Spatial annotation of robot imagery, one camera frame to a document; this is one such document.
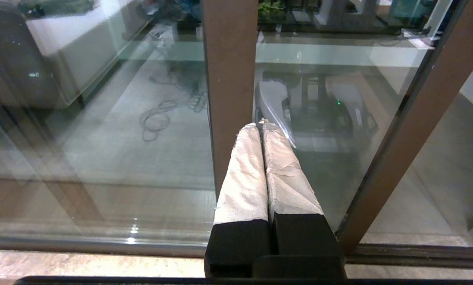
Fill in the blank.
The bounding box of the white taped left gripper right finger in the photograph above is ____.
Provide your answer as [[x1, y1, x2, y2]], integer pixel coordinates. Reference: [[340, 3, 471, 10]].
[[259, 118, 346, 278]]

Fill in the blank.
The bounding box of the brown framed fixed glass panel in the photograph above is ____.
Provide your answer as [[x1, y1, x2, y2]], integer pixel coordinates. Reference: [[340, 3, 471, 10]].
[[0, 0, 259, 255]]

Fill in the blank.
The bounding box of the beige sofa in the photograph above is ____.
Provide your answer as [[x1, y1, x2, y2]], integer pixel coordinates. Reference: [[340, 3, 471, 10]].
[[25, 0, 150, 108]]

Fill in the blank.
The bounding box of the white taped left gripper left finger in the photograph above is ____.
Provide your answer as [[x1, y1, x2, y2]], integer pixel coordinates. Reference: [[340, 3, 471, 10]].
[[204, 122, 271, 278]]

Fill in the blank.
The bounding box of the brown framed sliding glass door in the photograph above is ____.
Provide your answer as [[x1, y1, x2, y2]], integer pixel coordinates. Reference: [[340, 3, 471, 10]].
[[0, 0, 473, 255]]

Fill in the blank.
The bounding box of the grey metal rail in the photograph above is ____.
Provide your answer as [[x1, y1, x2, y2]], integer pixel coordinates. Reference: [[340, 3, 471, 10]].
[[0, 233, 473, 278]]

